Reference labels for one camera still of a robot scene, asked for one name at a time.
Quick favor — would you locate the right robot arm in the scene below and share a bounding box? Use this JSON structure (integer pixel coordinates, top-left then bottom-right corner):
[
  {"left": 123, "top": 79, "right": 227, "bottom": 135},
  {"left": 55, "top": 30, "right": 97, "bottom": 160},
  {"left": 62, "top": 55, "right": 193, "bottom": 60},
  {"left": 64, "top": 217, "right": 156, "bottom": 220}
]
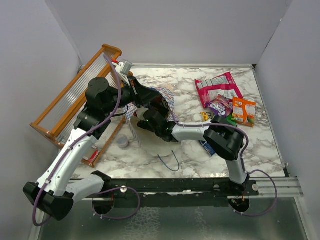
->
[{"left": 137, "top": 108, "right": 249, "bottom": 196}]

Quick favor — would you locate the green snack pack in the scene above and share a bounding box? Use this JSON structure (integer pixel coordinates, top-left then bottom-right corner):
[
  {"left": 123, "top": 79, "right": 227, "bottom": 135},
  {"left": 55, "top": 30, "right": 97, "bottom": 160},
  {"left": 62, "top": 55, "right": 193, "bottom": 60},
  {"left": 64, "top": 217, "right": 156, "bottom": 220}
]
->
[{"left": 225, "top": 115, "right": 238, "bottom": 127}]

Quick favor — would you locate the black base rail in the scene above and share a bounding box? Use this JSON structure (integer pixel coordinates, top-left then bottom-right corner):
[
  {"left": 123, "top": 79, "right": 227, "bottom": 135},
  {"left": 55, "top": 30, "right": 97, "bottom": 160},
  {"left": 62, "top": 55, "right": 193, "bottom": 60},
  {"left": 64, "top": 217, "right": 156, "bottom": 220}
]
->
[{"left": 89, "top": 177, "right": 259, "bottom": 208}]

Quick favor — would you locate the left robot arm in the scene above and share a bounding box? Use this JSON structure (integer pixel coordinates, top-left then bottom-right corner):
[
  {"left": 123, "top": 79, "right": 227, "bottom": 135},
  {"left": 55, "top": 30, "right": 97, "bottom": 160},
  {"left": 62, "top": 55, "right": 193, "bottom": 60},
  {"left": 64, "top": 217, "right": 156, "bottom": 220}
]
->
[{"left": 23, "top": 76, "right": 160, "bottom": 221}]

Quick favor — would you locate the purple chocolate bar pack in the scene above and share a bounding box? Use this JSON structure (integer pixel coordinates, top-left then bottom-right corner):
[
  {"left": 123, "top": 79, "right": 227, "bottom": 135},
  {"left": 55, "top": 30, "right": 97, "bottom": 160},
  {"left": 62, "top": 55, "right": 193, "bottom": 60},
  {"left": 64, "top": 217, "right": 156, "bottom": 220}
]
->
[{"left": 205, "top": 94, "right": 233, "bottom": 118}]

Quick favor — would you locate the red white small box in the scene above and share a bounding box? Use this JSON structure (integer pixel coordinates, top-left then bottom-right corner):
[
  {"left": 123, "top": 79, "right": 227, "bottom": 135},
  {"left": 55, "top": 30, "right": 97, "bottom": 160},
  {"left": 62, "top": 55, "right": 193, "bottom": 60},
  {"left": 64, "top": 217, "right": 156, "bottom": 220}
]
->
[{"left": 88, "top": 150, "right": 100, "bottom": 164}]

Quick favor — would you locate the yellow M&M candy pack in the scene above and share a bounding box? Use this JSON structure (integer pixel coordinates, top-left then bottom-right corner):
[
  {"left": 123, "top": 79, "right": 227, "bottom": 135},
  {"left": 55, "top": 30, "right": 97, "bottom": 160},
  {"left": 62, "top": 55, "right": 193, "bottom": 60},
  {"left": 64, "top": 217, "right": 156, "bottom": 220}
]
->
[{"left": 200, "top": 111, "right": 213, "bottom": 122}]

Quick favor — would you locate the blue checkered paper bag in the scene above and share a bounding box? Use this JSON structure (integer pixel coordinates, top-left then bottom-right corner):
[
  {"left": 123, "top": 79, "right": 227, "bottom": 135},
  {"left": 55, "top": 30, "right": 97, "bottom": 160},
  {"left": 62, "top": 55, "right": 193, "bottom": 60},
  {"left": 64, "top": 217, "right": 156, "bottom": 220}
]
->
[{"left": 125, "top": 84, "right": 181, "bottom": 159}]

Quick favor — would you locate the orange wooden rack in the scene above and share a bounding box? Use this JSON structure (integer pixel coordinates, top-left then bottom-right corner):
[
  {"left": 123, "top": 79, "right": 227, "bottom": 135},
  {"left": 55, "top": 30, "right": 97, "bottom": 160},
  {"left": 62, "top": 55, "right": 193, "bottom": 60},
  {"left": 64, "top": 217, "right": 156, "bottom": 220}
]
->
[{"left": 29, "top": 44, "right": 142, "bottom": 169}]

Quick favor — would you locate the pink snack bag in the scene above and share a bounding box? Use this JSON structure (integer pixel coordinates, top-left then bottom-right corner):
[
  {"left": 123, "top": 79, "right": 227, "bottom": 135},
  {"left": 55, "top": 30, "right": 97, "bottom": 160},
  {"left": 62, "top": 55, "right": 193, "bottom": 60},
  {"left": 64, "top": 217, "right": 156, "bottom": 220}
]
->
[{"left": 194, "top": 72, "right": 244, "bottom": 109}]

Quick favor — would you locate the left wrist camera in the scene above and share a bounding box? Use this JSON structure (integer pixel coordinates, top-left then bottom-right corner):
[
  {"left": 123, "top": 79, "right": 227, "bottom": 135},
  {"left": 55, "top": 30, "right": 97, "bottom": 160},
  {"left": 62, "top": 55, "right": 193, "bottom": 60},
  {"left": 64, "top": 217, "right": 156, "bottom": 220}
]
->
[{"left": 112, "top": 60, "right": 133, "bottom": 85}]

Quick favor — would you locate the blue Kettle chips bag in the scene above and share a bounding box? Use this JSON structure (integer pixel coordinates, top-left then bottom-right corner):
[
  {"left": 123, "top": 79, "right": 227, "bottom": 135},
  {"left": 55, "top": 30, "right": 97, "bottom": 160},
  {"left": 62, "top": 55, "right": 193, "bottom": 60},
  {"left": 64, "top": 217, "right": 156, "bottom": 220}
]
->
[{"left": 199, "top": 140, "right": 216, "bottom": 157}]

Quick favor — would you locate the orange snack pack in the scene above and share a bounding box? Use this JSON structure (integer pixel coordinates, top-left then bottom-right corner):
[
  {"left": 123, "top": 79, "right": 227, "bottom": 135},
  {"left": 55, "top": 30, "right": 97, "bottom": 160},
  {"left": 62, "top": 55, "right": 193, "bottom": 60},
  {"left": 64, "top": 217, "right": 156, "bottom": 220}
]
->
[{"left": 232, "top": 97, "right": 256, "bottom": 128}]

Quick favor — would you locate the small clear plastic cup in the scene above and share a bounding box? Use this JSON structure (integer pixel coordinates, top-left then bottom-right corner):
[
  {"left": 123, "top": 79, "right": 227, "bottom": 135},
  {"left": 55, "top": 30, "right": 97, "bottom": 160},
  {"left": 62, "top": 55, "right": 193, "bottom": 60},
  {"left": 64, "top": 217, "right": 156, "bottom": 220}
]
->
[{"left": 116, "top": 134, "right": 129, "bottom": 149}]

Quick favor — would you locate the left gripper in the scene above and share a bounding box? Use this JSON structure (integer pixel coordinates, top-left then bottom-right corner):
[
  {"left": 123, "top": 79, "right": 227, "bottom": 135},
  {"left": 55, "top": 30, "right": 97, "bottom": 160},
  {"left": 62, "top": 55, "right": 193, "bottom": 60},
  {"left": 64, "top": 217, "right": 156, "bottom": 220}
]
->
[{"left": 103, "top": 75, "right": 161, "bottom": 115}]

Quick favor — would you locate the purple berries snack pack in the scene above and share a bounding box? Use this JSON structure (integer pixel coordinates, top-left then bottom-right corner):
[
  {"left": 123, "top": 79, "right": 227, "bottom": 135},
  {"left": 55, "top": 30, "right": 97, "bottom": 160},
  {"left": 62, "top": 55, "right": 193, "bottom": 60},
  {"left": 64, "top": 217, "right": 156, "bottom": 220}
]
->
[{"left": 153, "top": 95, "right": 170, "bottom": 110}]

